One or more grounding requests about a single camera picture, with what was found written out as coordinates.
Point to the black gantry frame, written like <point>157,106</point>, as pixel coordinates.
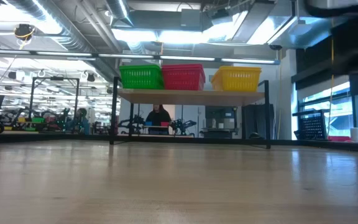
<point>54,78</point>

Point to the person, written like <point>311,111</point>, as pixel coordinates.
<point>81,121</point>
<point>158,118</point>

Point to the small green background basket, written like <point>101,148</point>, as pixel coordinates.
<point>38,120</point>

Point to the black ceiling camera device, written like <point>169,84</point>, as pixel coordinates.
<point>24,31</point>

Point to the grey machine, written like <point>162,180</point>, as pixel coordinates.
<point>221,121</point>

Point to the wooden shelf with black legs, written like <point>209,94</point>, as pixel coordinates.
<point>191,97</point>

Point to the red flat object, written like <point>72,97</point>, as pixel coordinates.
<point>339,138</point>

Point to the black perforated crate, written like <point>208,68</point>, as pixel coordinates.
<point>312,127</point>

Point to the overhead light bar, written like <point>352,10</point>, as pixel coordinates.
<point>126,56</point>

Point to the black aluminium table frame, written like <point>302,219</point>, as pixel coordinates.
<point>197,140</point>

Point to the yellow plastic mesh basket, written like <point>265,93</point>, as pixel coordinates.
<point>236,81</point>
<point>239,67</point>

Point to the black neighbouring robot arm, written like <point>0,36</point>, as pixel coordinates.
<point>135,121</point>
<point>182,126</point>

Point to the green plastic mesh basket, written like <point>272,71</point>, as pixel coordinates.
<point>140,66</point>
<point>141,79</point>

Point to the red plastic mesh basket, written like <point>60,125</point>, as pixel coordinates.
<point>182,67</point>
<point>182,64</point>
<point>183,81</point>

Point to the white paper roll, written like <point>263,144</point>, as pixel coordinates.
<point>357,134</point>

